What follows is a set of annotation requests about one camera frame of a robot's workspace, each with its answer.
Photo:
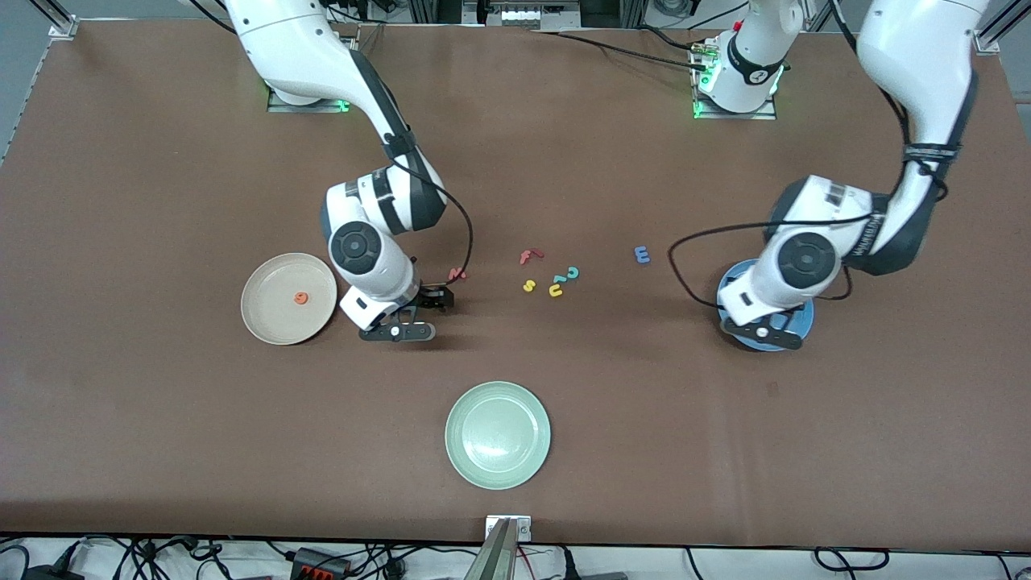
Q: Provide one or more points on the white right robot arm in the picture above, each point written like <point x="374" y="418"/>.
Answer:
<point x="298" y="48"/>

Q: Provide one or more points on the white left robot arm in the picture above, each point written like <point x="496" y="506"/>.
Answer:
<point x="918" y="72"/>

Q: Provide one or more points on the red letter f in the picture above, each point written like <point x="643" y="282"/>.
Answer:
<point x="525" y="258"/>

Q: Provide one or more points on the pale green plate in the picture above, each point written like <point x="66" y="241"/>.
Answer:
<point x="498" y="435"/>

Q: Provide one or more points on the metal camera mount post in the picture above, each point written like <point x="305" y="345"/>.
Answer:
<point x="495" y="556"/>

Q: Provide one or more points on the beige brown plate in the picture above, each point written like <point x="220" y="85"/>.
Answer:
<point x="274" y="314"/>

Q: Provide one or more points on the grey terminal block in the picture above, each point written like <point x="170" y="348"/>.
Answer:
<point x="532" y="16"/>

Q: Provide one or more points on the blue plate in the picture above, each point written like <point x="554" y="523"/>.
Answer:
<point x="734" y="275"/>

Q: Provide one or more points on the metal table corner bracket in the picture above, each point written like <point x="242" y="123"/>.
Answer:
<point x="63" y="29"/>
<point x="987" y="42"/>

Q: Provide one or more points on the orange black connector block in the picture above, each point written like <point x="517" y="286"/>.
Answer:
<point x="318" y="564"/>

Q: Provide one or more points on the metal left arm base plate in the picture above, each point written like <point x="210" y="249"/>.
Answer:
<point x="737" y="116"/>

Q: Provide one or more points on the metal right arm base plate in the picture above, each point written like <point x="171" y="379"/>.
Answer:
<point x="314" y="108"/>

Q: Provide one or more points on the blue letter E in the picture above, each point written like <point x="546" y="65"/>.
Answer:
<point x="642" y="255"/>

